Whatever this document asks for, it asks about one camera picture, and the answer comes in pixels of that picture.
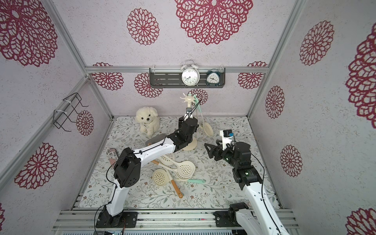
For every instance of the grey wall shelf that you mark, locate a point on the grey wall shelf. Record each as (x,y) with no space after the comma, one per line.
(174,80)

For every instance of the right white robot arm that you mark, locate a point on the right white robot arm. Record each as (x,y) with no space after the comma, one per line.
(255,188)

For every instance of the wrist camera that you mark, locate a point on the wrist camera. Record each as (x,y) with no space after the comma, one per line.
(189,113)
(227,138)

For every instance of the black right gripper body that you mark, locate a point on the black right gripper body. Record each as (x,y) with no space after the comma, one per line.
(218,151)

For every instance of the teal alarm clock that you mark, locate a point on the teal alarm clock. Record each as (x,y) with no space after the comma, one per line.
(213,78)

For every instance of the cream utensil rack stand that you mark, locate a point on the cream utensil rack stand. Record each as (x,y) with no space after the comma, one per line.
(189,99)

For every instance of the white plush dog toy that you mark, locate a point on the white plush dog toy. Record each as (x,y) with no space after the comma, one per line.
(148,119)

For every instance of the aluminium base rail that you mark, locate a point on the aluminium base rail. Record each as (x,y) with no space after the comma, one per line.
(177,222)

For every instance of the cream skimmer brown handle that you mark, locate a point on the cream skimmer brown handle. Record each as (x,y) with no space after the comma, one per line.
(183,170)

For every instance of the flag print rolled pouch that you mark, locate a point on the flag print rolled pouch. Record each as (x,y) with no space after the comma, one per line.
(112,156)

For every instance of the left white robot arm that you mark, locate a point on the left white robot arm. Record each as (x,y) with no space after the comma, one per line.
(127,169)

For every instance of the cream skimmer wooden handle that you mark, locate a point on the cream skimmer wooden handle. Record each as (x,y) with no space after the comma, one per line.
(160,177)

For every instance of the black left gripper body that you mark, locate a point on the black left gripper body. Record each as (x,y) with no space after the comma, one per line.
(180,122)

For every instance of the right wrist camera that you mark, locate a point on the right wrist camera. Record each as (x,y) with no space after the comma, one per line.
(227,138)

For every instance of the white alarm clock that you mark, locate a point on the white alarm clock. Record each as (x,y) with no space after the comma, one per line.
(190,73)

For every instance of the black wire wall rack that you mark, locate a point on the black wire wall rack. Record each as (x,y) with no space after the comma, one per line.
(62,115)

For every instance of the cream skimmer orange handle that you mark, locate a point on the cream skimmer orange handle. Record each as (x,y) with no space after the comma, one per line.
(166,159)

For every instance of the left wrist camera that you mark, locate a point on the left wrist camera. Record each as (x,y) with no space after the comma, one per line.
(189,113)

